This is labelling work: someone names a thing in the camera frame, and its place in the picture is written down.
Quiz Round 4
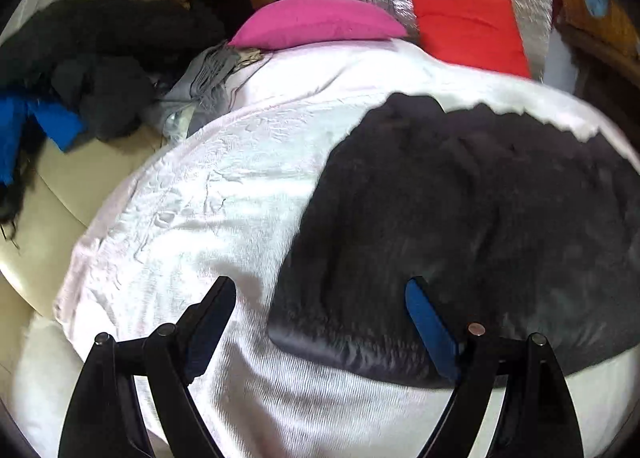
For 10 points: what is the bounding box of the blue jacket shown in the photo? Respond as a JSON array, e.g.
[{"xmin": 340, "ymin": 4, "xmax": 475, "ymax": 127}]
[{"xmin": 0, "ymin": 93, "xmax": 86, "ymax": 186}]

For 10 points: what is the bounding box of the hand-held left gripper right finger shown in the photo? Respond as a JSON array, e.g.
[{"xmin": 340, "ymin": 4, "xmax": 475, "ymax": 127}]
[{"xmin": 405, "ymin": 276, "xmax": 585, "ymax": 458}]

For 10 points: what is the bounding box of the grey scarf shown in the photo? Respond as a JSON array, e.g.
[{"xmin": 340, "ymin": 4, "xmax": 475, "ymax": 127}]
[{"xmin": 162, "ymin": 43, "xmax": 273, "ymax": 139}]

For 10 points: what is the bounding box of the pile of black coats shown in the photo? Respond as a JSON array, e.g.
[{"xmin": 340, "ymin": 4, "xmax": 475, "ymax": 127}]
[{"xmin": 0, "ymin": 0, "xmax": 226, "ymax": 141}]

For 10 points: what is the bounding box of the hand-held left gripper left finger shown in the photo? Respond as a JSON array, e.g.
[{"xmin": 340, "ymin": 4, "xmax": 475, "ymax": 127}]
[{"xmin": 57, "ymin": 276, "xmax": 237, "ymax": 458}]

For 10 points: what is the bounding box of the red pillow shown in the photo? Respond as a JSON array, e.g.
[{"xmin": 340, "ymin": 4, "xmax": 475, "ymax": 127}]
[{"xmin": 407, "ymin": 0, "xmax": 533, "ymax": 80}]

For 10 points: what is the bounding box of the pink pillow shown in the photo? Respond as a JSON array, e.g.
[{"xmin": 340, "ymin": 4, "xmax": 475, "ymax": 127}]
[{"xmin": 227, "ymin": 0, "xmax": 408, "ymax": 50}]

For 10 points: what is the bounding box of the white bed blanket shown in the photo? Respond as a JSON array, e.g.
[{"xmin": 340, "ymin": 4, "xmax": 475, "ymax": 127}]
[{"xmin": 12, "ymin": 36, "xmax": 640, "ymax": 458}]

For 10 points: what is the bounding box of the wicker basket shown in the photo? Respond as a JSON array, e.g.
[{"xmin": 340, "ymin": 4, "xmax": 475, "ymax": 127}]
[{"xmin": 550, "ymin": 0, "xmax": 640, "ymax": 64}]

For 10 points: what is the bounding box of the beige leather sofa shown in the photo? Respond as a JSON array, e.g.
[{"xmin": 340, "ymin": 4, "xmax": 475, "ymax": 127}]
[{"xmin": 0, "ymin": 123, "xmax": 166, "ymax": 319}]

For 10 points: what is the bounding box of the black quilted jacket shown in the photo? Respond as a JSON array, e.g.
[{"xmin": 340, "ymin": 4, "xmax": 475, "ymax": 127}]
[{"xmin": 267, "ymin": 92, "xmax": 640, "ymax": 389}]

